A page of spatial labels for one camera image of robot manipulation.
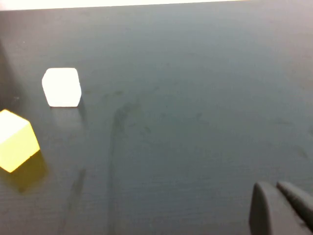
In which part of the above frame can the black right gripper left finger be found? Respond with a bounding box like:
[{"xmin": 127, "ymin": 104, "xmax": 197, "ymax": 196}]
[{"xmin": 248, "ymin": 182, "xmax": 313, "ymax": 235}]

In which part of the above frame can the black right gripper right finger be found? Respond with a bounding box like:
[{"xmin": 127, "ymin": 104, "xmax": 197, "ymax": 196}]
[{"xmin": 276, "ymin": 181, "xmax": 313, "ymax": 222}]

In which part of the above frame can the white foam cube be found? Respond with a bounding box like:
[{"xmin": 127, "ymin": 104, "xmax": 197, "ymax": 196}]
[{"xmin": 41, "ymin": 68, "xmax": 82, "ymax": 108}]

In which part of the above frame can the yellow foam cube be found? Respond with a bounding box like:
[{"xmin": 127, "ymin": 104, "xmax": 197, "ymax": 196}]
[{"xmin": 0, "ymin": 109, "xmax": 41, "ymax": 173}]

